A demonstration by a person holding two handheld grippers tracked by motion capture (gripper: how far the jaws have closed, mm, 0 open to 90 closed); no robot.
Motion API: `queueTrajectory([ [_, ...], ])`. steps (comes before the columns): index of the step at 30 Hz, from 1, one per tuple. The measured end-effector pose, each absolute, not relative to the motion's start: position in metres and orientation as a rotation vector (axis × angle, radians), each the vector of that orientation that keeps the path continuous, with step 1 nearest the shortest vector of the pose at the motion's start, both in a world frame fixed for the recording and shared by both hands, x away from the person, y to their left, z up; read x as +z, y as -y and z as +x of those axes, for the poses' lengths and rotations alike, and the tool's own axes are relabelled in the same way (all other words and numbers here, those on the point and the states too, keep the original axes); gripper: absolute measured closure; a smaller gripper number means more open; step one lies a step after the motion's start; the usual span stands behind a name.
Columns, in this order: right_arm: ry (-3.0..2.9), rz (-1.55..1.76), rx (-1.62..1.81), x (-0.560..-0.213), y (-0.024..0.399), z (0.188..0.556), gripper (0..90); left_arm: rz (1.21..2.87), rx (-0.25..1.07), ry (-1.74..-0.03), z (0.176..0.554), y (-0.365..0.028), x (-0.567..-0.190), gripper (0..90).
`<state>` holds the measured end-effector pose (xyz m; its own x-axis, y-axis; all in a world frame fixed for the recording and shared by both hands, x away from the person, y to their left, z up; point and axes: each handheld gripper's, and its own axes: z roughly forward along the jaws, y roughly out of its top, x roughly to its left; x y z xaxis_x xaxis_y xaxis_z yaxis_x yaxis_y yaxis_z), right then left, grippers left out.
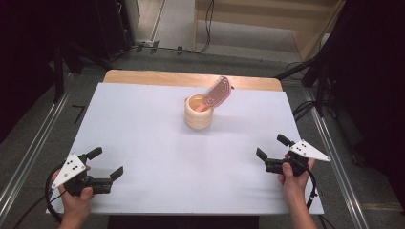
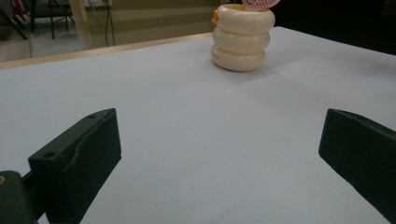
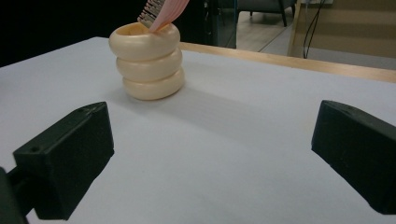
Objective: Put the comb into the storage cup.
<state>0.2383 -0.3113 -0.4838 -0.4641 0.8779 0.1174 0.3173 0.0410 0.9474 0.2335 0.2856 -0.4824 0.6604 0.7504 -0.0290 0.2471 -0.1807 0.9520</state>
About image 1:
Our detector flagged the aluminium floor rail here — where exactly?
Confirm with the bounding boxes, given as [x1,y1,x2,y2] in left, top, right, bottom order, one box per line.
[0,73,75,218]
[300,86,371,229]

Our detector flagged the white board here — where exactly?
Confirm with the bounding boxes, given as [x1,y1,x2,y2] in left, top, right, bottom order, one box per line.
[47,82,325,216]

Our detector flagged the pink hairbrush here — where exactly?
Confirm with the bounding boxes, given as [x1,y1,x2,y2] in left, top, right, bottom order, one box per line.
[195,75,233,114]

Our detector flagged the black cabinet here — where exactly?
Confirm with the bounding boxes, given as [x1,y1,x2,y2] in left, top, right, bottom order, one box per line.
[94,0,137,61]

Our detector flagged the hanging black cable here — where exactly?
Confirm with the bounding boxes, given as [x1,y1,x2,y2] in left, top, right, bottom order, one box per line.
[152,0,216,55]

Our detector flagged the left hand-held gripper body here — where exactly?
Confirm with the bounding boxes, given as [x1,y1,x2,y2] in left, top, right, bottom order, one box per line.
[51,153,115,198]

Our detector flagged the black floor cable bundle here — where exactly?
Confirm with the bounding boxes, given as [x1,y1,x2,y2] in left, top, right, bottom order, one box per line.
[291,99,319,123]

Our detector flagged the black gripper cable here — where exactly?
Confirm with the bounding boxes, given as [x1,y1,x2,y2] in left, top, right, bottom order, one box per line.
[304,165,335,229]
[12,163,70,229]

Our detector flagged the person's left hand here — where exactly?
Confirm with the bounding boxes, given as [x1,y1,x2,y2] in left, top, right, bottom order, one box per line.
[52,164,96,223]

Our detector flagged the cream ribbed cup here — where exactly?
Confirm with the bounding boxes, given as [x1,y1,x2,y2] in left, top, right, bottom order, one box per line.
[183,93,215,132]

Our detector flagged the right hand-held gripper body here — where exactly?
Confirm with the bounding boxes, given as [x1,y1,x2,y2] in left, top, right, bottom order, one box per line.
[264,138,332,177]

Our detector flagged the black metal stand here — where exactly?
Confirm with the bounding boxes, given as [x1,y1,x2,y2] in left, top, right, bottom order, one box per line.
[275,53,335,118]
[52,39,111,104]

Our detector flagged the person's right hand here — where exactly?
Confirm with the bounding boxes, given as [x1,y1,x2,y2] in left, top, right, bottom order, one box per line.
[277,154,317,208]

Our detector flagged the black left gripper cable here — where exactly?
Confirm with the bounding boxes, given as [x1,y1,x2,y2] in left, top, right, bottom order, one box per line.
[12,163,70,229]

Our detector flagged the wooden table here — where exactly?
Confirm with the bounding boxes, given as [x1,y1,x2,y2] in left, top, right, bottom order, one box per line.
[103,70,284,93]

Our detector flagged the white power strip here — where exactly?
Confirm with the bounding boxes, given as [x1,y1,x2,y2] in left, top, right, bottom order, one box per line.
[135,38,156,48]

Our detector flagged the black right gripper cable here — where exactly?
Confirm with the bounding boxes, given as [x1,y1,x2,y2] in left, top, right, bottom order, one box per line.
[304,165,335,229]

